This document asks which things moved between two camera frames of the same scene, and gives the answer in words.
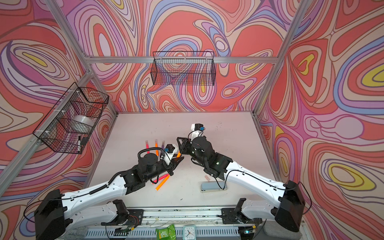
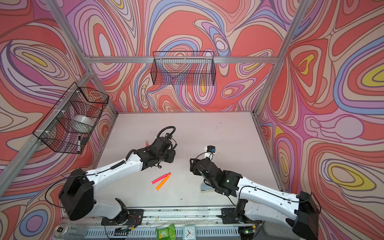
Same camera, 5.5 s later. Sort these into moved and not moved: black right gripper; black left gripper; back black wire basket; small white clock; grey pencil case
Moved: black right gripper; black left gripper
Not moved: back black wire basket; small white clock; grey pencil case
